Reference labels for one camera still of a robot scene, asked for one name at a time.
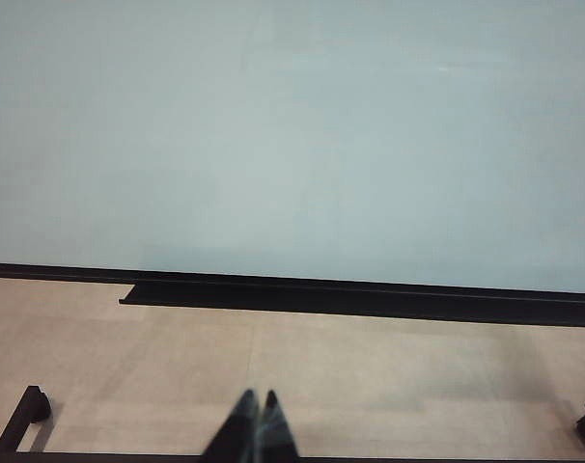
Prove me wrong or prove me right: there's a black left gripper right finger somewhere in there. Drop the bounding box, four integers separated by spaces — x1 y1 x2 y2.
259 389 302 463

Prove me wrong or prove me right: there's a whiteboard with black frame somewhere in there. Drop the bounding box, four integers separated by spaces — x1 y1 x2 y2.
0 0 585 310

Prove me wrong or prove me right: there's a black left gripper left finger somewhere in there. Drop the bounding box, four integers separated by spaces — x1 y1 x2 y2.
203 388 261 463

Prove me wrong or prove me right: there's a black metal base bar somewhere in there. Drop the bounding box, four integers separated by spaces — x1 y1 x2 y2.
0 451 585 463

